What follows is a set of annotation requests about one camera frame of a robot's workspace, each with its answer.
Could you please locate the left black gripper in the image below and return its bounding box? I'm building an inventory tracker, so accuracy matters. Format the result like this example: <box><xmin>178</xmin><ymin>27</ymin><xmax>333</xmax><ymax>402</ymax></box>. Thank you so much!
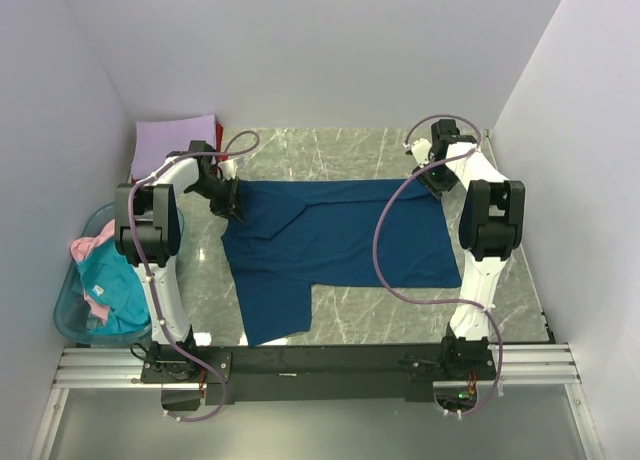
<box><xmin>189</xmin><ymin>175</ymin><xmax>247</xmax><ymax>224</ymax></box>

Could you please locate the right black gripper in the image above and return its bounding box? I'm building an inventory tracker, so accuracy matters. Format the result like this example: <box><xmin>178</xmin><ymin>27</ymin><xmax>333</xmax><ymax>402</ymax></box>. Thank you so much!
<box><xmin>412</xmin><ymin>156</ymin><xmax>459</xmax><ymax>201</ymax></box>

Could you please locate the dark blue t shirt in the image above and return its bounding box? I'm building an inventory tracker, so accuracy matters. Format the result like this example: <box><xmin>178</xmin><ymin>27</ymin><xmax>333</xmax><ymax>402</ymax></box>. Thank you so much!
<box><xmin>222</xmin><ymin>179</ymin><xmax>461</xmax><ymax>346</ymax></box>

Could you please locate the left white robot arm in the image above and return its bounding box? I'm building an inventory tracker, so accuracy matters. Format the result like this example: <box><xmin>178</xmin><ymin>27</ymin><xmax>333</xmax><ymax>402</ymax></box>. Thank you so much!
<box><xmin>114</xmin><ymin>140</ymin><xmax>255</xmax><ymax>382</ymax></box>

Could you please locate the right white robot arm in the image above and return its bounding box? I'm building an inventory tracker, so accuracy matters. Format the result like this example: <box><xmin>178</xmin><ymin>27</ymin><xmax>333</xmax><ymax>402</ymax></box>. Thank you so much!
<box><xmin>408</xmin><ymin>117</ymin><xmax>525</xmax><ymax>379</ymax></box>

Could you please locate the folded red t shirt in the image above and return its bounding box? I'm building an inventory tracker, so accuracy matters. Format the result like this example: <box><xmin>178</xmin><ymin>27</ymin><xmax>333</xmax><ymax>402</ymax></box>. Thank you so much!
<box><xmin>215</xmin><ymin>123</ymin><xmax>224</xmax><ymax>152</ymax></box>

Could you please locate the folded lavender t shirt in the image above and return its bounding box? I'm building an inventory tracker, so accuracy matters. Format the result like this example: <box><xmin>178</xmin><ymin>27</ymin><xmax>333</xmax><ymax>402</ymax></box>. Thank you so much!
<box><xmin>130</xmin><ymin>114</ymin><xmax>219</xmax><ymax>181</ymax></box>

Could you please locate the teal t shirt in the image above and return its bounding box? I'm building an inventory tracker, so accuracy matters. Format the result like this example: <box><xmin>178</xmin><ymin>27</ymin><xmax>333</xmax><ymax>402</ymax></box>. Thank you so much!
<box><xmin>76</xmin><ymin>238</ymin><xmax>150</xmax><ymax>336</ymax></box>

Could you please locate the pink t shirt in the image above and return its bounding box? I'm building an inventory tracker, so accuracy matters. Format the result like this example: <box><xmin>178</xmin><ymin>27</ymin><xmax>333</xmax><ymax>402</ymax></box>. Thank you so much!
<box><xmin>70</xmin><ymin>220</ymin><xmax>115</xmax><ymax>325</ymax></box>

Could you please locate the black base beam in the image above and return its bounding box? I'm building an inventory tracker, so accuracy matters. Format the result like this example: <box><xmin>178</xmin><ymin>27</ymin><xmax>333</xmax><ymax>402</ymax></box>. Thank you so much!
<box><xmin>141</xmin><ymin>340</ymin><xmax>498</xmax><ymax>405</ymax></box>

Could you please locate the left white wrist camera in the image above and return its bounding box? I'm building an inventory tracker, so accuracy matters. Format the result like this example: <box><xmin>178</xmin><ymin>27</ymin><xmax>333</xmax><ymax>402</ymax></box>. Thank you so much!
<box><xmin>216</xmin><ymin>158</ymin><xmax>238</xmax><ymax>180</ymax></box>

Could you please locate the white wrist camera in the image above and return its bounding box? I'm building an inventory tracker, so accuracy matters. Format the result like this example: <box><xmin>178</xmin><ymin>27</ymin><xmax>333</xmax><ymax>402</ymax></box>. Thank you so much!
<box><xmin>405</xmin><ymin>138</ymin><xmax>432</xmax><ymax>168</ymax></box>
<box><xmin>216</xmin><ymin>158</ymin><xmax>238</xmax><ymax>180</ymax></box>

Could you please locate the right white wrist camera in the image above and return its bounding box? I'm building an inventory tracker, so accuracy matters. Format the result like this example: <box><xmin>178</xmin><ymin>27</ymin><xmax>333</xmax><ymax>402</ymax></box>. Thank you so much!
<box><xmin>405</xmin><ymin>138</ymin><xmax>432</xmax><ymax>168</ymax></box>

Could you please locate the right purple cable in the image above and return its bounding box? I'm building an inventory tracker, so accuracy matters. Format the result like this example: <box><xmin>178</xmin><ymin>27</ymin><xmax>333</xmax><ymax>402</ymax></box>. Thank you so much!
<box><xmin>373</xmin><ymin>113</ymin><xmax>504</xmax><ymax>417</ymax></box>

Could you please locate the purple cable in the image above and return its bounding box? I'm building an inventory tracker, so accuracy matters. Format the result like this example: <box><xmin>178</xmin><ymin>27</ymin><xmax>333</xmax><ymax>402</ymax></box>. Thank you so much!
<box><xmin>373</xmin><ymin>113</ymin><xmax>504</xmax><ymax>417</ymax></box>
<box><xmin>128</xmin><ymin>129</ymin><xmax>261</xmax><ymax>424</ymax></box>

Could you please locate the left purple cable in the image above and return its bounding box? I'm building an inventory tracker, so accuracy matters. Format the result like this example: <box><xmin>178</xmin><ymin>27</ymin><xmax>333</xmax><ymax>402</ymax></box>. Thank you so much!
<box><xmin>128</xmin><ymin>129</ymin><xmax>261</xmax><ymax>424</ymax></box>

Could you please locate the aluminium rail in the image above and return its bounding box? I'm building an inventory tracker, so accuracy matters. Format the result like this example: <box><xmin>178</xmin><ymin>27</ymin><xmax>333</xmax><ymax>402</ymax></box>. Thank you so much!
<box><xmin>53</xmin><ymin>344</ymin><xmax>581</xmax><ymax>390</ymax></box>

